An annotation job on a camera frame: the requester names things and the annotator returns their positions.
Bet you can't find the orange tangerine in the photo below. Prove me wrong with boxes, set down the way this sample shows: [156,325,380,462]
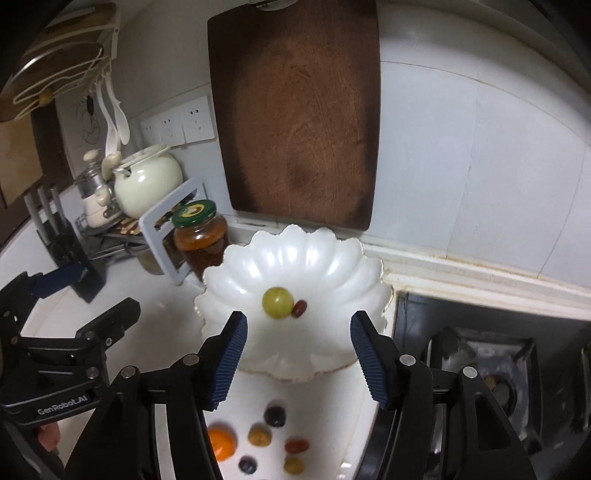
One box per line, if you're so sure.
[207,426,238,462]

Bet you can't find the blueberry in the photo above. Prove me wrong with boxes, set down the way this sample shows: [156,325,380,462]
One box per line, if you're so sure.
[238,456,257,475]

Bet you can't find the brown longan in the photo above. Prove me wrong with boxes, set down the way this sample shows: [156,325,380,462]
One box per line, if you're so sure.
[283,455,305,476]
[247,424,273,448]

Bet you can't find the dark plum back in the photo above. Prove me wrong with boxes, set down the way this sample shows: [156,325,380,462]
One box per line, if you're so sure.
[263,404,287,428]

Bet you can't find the red oblong tomato back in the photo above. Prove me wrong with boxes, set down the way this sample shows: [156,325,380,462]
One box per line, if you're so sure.
[284,438,310,455]

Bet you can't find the red oblong tomato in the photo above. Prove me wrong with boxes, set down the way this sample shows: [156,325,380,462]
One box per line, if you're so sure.
[284,438,310,455]
[290,300,308,318]

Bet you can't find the green round fruit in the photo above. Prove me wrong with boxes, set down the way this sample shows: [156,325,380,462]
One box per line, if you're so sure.
[262,287,294,320]

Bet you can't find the red oblong tomato front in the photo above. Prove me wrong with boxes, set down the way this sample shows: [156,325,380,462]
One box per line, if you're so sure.
[290,300,308,318]

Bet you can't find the person's left hand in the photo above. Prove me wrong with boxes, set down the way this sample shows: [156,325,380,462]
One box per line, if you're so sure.
[38,422,61,452]

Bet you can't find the black knife block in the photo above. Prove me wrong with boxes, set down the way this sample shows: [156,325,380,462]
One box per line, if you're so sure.
[22,184,107,304]

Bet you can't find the steel container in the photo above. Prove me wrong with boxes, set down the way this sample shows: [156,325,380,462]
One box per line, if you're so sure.
[129,245,164,276]

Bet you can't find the left burner grate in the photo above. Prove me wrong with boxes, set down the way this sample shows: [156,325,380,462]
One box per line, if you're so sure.
[422,327,543,455]

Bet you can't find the small steel pot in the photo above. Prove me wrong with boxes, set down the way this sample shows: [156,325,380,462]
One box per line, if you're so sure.
[73,148,122,229]

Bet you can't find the black gas stove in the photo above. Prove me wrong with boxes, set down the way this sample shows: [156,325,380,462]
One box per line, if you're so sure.
[394,293,590,479]

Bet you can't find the glass jar green lid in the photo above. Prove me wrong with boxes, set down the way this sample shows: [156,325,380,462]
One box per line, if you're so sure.
[172,199,229,280]

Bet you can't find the cream ceramic teapot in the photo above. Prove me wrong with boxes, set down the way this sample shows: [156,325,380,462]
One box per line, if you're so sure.
[113,144,183,219]

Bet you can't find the white hanging spoons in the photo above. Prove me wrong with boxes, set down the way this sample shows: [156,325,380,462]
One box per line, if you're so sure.
[95,72,130,156]

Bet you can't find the white scalloped bowl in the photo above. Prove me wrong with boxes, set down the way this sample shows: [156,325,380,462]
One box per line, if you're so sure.
[194,225,393,383]

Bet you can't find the brown wooden cutting board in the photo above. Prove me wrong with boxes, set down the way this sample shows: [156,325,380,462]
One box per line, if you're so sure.
[207,1,381,231]

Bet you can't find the white rack frame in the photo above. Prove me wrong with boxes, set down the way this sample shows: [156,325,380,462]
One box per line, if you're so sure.
[138,178,206,286]

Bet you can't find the white wall sockets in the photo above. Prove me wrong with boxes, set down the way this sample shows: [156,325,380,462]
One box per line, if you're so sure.
[140,95,216,147]

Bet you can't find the wall rack with boards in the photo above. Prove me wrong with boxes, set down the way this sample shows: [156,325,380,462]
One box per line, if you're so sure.
[1,2,120,122]

